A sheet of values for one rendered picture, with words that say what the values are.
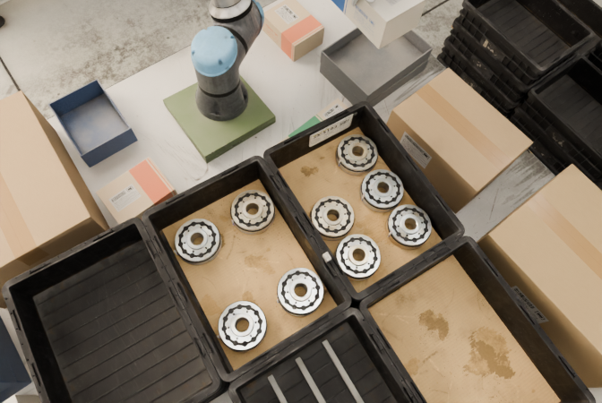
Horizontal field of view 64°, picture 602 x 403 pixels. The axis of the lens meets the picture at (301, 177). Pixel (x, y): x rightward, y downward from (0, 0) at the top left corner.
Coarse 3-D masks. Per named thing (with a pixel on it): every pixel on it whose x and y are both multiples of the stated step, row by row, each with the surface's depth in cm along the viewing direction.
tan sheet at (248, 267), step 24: (240, 192) 118; (264, 192) 118; (192, 216) 115; (216, 216) 115; (168, 240) 112; (240, 240) 113; (264, 240) 113; (288, 240) 113; (216, 264) 110; (240, 264) 110; (264, 264) 111; (288, 264) 111; (192, 288) 108; (216, 288) 108; (240, 288) 108; (264, 288) 108; (216, 312) 106; (264, 312) 106; (288, 336) 104; (240, 360) 102
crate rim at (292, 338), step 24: (240, 168) 109; (264, 168) 109; (192, 192) 106; (144, 216) 104; (312, 240) 103; (168, 264) 100; (192, 312) 96; (336, 312) 97; (216, 360) 92; (264, 360) 93
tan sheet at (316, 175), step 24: (336, 144) 124; (288, 168) 121; (312, 168) 121; (336, 168) 121; (384, 168) 122; (312, 192) 118; (336, 192) 119; (384, 192) 119; (360, 216) 116; (384, 216) 117; (384, 240) 114; (432, 240) 115; (384, 264) 112; (360, 288) 109
